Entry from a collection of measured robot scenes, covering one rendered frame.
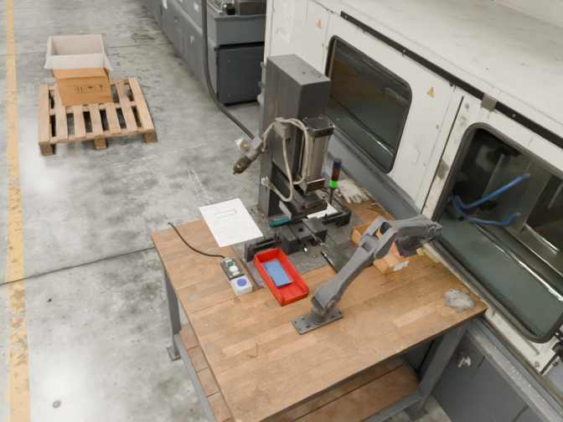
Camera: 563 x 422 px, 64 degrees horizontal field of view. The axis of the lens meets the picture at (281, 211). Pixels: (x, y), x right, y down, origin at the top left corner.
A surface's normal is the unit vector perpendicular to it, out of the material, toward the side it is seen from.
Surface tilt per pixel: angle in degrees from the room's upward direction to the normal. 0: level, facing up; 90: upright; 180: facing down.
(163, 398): 0
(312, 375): 0
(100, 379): 0
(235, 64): 90
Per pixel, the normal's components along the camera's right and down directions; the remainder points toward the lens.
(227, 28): 0.42, 0.60
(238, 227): 0.08, -0.78
